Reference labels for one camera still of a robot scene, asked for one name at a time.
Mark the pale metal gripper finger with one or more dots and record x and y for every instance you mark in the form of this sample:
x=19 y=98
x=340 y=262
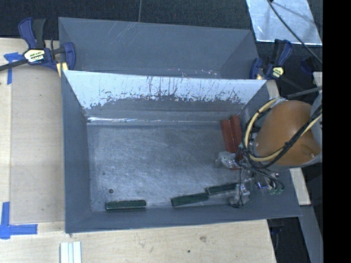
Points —
x=225 y=159
x=240 y=195

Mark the dark green flat block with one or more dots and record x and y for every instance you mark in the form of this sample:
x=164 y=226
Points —
x=189 y=199
x=221 y=188
x=126 y=204

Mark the red-brown flat block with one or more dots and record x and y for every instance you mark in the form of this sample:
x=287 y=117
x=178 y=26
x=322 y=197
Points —
x=236 y=131
x=227 y=136

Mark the grey metal bin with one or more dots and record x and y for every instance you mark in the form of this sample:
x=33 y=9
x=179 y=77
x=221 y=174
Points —
x=153 y=157

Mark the pale wood board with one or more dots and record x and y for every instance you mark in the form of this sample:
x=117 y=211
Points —
x=35 y=147

